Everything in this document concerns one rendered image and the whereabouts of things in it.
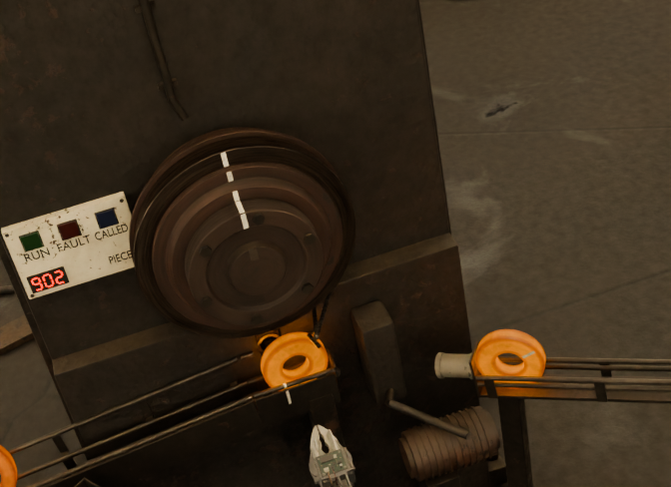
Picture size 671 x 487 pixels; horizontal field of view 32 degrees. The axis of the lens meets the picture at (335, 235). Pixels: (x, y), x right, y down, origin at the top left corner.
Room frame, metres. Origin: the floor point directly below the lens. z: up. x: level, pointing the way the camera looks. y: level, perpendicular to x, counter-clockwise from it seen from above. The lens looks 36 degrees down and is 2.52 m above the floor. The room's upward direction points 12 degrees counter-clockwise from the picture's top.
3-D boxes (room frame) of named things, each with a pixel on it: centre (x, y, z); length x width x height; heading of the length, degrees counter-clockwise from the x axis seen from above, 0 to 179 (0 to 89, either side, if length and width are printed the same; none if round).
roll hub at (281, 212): (1.91, 0.17, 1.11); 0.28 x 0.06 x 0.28; 100
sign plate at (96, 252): (2.05, 0.54, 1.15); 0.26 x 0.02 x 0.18; 100
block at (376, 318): (2.06, -0.04, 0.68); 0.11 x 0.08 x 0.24; 10
